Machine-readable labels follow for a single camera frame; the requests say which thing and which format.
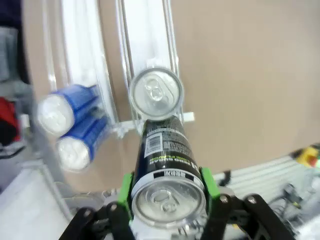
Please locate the red and black object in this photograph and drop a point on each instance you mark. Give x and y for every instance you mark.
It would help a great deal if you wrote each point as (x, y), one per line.
(8, 117)

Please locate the clear plastic can dispenser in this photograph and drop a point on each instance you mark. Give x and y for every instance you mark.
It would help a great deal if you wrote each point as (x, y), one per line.
(142, 32)

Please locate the black drink can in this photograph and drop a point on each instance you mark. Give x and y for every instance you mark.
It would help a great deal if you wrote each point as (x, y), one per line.
(165, 160)

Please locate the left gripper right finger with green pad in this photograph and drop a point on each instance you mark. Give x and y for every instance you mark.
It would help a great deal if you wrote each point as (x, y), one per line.
(211, 185)

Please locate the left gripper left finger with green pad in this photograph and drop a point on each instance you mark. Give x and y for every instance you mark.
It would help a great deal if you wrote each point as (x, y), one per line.
(125, 197)

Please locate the silver-top drink can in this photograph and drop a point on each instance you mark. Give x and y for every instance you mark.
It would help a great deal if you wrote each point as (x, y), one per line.
(156, 93)

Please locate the slotted aluminium rail surface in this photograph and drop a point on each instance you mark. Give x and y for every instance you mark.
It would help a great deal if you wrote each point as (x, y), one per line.
(262, 175)

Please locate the yellow emergency stop button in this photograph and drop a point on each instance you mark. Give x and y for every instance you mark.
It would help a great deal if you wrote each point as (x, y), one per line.
(311, 155)

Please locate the blue drink can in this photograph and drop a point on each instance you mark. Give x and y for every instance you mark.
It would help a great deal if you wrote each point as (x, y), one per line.
(80, 147)
(72, 102)

